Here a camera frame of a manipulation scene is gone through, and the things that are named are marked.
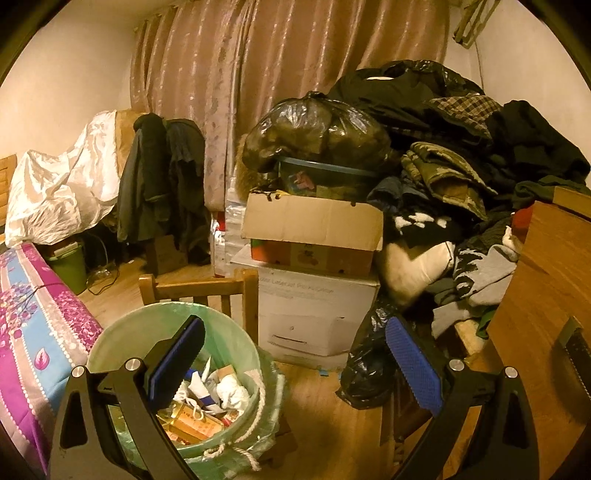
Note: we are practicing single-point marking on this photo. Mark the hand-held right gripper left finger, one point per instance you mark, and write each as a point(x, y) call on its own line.
point(178, 360)

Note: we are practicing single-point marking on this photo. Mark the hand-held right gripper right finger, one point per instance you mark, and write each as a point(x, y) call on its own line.
point(413, 364)

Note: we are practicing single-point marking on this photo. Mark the trash bin with green liner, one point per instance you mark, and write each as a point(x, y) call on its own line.
point(231, 330)

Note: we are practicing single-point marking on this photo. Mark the long brown box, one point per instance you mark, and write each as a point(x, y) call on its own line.
point(198, 424)

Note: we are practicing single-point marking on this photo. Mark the crumpled black plastic bag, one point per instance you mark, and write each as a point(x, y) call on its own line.
point(369, 360)

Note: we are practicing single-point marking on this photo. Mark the wooden chair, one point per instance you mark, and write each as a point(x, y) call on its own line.
point(198, 288)

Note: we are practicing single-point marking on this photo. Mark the white plush cushion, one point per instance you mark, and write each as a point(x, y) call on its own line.
point(411, 272)

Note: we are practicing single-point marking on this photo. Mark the small brown cardboard box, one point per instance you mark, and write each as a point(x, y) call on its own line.
point(164, 256)

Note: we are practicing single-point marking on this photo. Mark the white printer box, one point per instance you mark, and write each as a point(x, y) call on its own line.
point(314, 314)

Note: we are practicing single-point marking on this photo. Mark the green plastic bucket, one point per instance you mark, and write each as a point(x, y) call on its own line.
point(69, 272)

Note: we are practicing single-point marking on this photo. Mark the floral striped bed sheet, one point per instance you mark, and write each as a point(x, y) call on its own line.
point(32, 332)

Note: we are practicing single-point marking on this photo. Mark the shrink-wrapped bottle pack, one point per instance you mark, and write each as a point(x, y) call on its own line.
point(228, 217)

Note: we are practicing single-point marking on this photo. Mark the wooden cabinet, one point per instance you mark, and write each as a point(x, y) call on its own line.
point(545, 277)

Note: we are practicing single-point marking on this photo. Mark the dark hanging jacket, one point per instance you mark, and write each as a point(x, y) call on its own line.
point(152, 194)

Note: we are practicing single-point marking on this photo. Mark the open cardboard box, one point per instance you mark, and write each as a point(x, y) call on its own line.
point(309, 221)

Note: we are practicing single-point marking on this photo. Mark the white satin cover cloth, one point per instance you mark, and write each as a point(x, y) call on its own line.
point(60, 184)

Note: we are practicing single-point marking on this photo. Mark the pile of clothes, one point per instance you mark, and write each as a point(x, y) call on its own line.
point(461, 138)

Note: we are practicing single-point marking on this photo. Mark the brown cardboard panel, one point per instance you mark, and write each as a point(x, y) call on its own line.
point(123, 134)

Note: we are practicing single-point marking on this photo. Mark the wooden headboard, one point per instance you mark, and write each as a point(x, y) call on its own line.
point(7, 194)

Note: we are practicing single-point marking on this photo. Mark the full translucent black bag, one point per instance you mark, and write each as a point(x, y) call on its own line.
point(318, 129)

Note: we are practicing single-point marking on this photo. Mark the pink patterned curtain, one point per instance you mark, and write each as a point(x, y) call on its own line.
point(277, 55)

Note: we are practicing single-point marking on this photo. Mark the folding clothes hanger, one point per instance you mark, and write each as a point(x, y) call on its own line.
point(471, 25)

